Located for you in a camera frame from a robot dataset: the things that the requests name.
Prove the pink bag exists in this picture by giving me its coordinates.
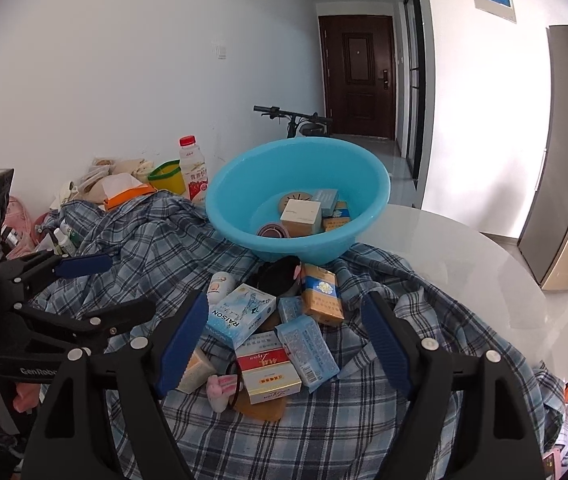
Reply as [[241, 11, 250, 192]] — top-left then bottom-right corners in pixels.
[[1, 197, 36, 259]]

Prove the person's left hand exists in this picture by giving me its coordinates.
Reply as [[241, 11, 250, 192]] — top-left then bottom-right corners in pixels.
[[0, 366, 41, 414]]

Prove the black electric bike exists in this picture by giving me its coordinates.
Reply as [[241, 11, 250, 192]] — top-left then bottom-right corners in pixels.
[[253, 105, 333, 140]]

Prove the blue plaid cloth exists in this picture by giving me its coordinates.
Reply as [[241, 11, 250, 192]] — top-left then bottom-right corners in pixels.
[[29, 190, 567, 480]]

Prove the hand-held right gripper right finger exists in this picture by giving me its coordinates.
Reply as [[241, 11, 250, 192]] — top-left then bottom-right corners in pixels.
[[361, 290, 547, 480]]

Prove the blue plastic basin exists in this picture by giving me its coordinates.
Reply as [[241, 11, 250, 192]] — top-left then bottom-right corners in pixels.
[[205, 138, 391, 264]]

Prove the tan silicone drain cover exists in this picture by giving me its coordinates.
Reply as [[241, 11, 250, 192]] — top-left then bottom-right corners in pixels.
[[278, 191, 315, 211]]

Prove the light blue white box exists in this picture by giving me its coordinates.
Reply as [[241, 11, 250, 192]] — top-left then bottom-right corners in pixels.
[[205, 283, 277, 351]]

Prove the white square box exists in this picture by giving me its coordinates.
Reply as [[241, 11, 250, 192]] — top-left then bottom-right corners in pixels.
[[280, 198, 323, 237]]

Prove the small white bottle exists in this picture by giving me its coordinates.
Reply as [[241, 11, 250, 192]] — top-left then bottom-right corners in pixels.
[[53, 229, 78, 257]]

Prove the black hair tie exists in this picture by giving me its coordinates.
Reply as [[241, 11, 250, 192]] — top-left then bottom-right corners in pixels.
[[226, 359, 245, 412]]

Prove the beige canvas bag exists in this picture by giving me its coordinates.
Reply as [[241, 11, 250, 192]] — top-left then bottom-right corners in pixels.
[[64, 157, 155, 202]]

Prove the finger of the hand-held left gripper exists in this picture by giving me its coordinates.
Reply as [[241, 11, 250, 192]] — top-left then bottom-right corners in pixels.
[[14, 299, 157, 357], [0, 252, 113, 287]]

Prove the beige soap bar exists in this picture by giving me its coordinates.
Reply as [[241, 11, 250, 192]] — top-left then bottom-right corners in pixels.
[[176, 347, 217, 395]]

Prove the white milk bottle red cap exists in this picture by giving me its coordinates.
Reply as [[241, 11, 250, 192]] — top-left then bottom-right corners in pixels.
[[179, 135, 209, 204]]

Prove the light blue tissue packet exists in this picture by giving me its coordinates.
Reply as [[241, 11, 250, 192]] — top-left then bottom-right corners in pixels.
[[275, 314, 341, 394]]

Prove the brown wooden board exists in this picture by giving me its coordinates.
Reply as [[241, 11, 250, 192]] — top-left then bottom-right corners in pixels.
[[236, 389, 287, 422]]

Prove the dark brown wooden door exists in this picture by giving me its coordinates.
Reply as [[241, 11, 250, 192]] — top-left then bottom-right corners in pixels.
[[318, 15, 397, 141]]

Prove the yellow container green rim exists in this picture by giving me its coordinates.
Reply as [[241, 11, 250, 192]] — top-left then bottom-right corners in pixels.
[[148, 160, 186, 196]]

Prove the black round pouch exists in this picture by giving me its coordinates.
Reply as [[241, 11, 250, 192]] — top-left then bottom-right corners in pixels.
[[256, 255, 305, 302]]

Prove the orange tissue pack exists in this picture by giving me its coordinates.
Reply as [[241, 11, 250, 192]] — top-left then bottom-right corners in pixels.
[[100, 172, 157, 211]]

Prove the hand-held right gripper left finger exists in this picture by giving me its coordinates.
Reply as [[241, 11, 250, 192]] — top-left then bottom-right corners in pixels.
[[23, 290, 211, 480]]

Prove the gold box blue flower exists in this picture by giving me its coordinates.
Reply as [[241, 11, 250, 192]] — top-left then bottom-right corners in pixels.
[[302, 264, 345, 327]]

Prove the small blue packet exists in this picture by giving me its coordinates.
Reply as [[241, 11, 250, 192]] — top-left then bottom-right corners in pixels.
[[278, 296, 306, 325]]

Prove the green and white tube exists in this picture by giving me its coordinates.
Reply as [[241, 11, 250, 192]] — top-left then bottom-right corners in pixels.
[[61, 219, 86, 249]]

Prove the red and white box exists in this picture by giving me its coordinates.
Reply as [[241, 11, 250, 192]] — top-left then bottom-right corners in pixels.
[[235, 332, 305, 406]]

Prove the black framed glass door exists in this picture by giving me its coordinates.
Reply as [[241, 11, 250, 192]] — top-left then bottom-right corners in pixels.
[[402, 0, 428, 181]]

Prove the white cream jar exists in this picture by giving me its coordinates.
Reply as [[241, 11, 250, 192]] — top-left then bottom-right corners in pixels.
[[207, 271, 237, 306]]

